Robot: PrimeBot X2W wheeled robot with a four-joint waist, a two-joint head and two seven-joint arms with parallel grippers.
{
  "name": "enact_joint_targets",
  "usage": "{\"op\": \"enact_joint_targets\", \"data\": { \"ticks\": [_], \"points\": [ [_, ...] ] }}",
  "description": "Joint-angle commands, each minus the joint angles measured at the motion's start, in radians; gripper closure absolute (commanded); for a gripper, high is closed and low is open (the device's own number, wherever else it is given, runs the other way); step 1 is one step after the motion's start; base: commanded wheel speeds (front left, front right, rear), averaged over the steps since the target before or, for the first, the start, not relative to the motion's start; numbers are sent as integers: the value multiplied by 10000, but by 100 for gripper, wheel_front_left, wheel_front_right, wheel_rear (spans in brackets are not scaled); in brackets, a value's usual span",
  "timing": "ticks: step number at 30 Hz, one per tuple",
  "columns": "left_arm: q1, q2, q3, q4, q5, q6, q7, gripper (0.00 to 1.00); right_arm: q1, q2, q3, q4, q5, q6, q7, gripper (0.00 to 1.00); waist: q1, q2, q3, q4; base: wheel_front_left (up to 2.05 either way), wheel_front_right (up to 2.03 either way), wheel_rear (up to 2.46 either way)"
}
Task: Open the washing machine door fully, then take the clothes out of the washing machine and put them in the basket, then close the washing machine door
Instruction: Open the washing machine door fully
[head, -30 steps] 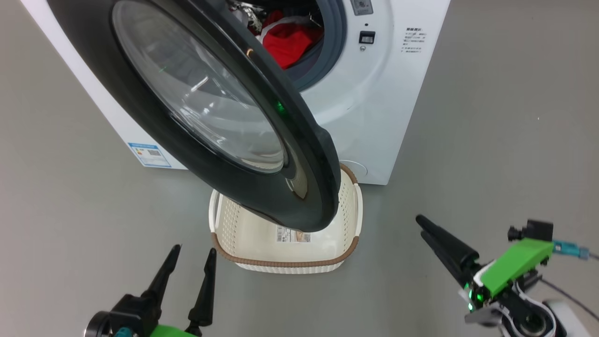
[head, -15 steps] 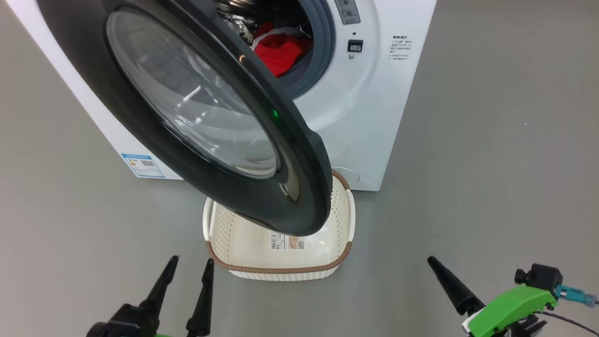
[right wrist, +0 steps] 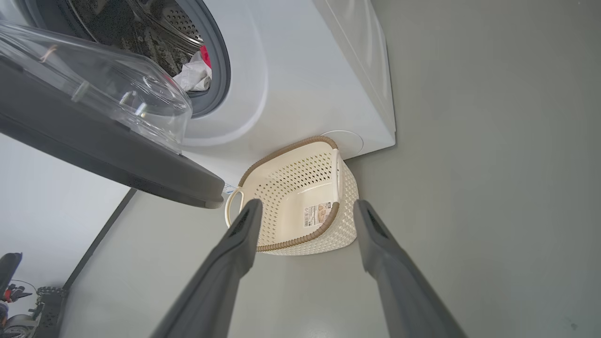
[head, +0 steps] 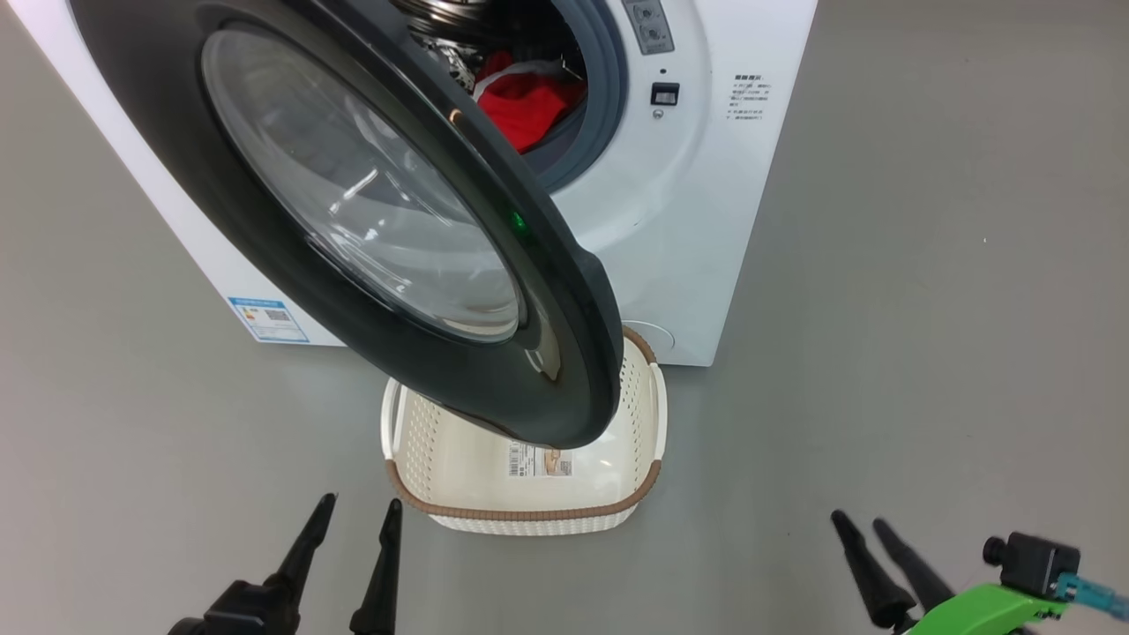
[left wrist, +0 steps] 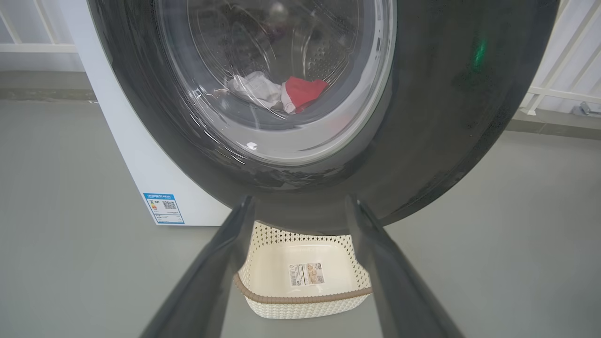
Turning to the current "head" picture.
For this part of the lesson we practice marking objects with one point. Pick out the white washing machine body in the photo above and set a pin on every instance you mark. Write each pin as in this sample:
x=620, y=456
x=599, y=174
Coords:
x=706, y=220

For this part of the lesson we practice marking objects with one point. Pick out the red shirt white trim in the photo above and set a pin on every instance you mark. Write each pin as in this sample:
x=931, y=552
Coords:
x=529, y=106

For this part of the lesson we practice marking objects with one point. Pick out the dark round washing machine door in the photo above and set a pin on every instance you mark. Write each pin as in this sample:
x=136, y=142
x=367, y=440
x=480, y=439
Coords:
x=564, y=353

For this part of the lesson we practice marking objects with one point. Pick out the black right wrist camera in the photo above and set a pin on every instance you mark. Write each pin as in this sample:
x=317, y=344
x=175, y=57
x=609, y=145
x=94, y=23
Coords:
x=1036, y=564

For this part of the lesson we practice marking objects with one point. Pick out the steel washing drum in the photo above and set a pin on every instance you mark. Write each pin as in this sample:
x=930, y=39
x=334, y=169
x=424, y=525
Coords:
x=441, y=18

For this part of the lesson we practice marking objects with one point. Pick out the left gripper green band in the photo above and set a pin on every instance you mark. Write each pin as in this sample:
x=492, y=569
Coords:
x=247, y=613

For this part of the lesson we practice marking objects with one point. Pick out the grey rectangular panel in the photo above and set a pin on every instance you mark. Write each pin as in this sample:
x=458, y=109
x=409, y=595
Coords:
x=648, y=25

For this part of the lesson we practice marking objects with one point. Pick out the round white filter cover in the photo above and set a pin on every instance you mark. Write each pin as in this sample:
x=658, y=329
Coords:
x=657, y=337

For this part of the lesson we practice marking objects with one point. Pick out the blue energy label sticker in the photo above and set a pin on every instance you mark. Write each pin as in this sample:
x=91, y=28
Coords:
x=269, y=319

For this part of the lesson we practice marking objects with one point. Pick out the teal right camera connector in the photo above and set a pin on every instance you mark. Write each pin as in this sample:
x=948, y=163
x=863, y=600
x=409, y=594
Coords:
x=1094, y=595

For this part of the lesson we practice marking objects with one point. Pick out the grey rubber door gasket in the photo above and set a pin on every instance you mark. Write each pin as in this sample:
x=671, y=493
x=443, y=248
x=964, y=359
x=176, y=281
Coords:
x=609, y=97

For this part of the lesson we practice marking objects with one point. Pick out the cream perforated laundry basket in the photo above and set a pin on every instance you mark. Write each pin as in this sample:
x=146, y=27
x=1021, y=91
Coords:
x=441, y=459

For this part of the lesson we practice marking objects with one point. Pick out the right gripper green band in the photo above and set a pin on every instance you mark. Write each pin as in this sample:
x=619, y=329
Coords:
x=988, y=608

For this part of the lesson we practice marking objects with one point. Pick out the printed sticker inside basket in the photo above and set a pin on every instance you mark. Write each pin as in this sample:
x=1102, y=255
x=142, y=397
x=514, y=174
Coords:
x=538, y=460

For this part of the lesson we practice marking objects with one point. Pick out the black door latch socket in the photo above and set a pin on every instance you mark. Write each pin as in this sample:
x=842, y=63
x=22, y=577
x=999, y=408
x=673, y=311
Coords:
x=664, y=93

